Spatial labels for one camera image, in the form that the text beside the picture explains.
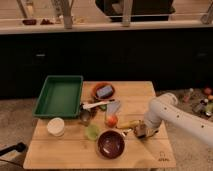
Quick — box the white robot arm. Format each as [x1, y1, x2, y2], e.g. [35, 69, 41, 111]
[144, 93, 213, 148]

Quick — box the green plastic tray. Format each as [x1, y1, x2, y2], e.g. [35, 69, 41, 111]
[34, 75, 83, 119]

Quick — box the yellow banana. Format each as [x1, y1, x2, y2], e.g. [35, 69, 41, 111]
[116, 120, 140, 129]

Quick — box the small metal spoon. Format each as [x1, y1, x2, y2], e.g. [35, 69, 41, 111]
[121, 128, 133, 137]

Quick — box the dark purple bowl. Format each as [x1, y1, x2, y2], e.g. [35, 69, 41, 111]
[97, 130, 125, 159]

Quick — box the light green cup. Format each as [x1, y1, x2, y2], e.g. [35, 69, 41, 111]
[85, 124, 100, 141]

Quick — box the blue grey sponge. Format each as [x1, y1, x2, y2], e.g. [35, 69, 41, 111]
[96, 85, 113, 98]

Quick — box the metal ladle spoon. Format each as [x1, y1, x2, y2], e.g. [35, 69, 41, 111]
[79, 106, 91, 125]

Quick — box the orange brown plate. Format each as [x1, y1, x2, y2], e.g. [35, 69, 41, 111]
[91, 82, 115, 100]

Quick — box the small white cup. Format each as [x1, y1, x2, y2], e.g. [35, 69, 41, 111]
[47, 117, 65, 136]

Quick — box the wooden table railing shelf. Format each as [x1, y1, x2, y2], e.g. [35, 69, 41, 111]
[0, 0, 213, 34]

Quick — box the white handled spatula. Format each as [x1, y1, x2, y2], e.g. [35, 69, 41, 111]
[82, 99, 115, 109]

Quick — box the black handle on floor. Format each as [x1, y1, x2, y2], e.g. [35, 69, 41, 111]
[0, 142, 26, 156]

